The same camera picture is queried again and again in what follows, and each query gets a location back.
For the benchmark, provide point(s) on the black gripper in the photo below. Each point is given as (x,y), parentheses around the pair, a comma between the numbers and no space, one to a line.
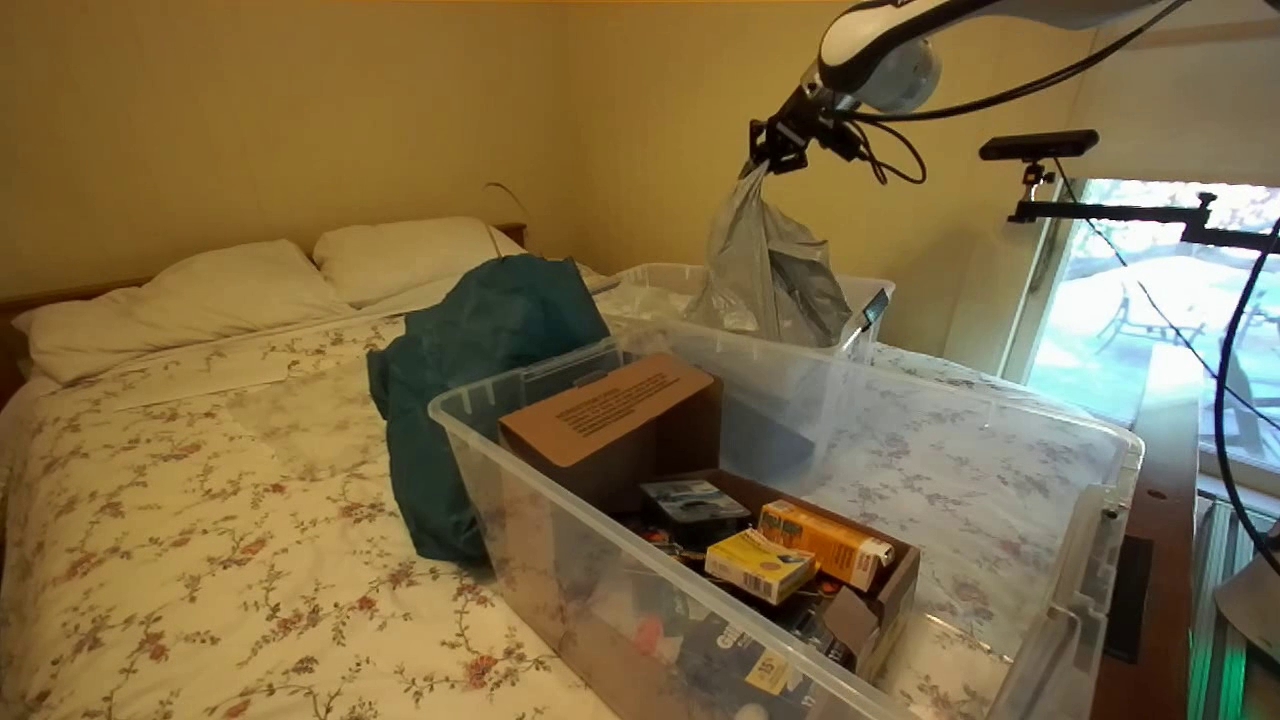
(826,115)

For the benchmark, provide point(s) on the clear plastic bag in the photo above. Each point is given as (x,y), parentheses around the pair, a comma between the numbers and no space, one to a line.
(755,260)

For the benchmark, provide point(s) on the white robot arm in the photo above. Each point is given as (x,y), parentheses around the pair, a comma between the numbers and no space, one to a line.
(883,35)

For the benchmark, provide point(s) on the brown cardboard box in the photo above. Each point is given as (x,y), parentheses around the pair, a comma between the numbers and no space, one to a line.
(603,412)

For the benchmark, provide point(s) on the small black printed box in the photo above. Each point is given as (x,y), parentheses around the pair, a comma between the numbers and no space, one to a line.
(694,507)

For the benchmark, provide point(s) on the dark brown open box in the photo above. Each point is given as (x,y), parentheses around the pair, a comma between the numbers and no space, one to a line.
(873,626)

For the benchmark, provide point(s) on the large clear plastic storage box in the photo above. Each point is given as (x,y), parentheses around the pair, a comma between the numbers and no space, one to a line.
(1115,534)

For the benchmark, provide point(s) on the teal fabric bag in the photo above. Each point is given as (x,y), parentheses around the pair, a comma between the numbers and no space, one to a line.
(482,347)

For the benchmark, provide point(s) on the orange small carton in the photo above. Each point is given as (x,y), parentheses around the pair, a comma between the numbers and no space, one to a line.
(819,534)

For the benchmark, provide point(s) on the white pillow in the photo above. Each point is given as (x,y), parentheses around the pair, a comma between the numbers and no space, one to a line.
(403,252)
(184,304)

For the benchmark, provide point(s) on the cream window blind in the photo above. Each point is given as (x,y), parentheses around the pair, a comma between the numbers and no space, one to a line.
(1175,122)

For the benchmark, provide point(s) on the yellow small carton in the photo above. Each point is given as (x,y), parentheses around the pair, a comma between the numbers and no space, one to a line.
(755,565)

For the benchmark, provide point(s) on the brown wooden bed footboard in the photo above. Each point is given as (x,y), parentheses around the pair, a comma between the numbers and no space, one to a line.
(1152,585)

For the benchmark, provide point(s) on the floral white bedspread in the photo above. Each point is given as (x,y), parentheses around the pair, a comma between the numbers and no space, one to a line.
(202,534)

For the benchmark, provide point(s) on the dark wooden headboard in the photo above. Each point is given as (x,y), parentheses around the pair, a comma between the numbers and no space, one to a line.
(10,347)

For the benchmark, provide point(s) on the black bar camera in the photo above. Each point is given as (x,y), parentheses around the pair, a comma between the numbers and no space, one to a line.
(1040,146)

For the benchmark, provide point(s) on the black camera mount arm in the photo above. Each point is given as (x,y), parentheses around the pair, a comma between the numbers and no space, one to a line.
(1133,215)

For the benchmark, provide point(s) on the window with white frame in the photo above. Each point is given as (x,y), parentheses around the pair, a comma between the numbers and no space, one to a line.
(1133,333)

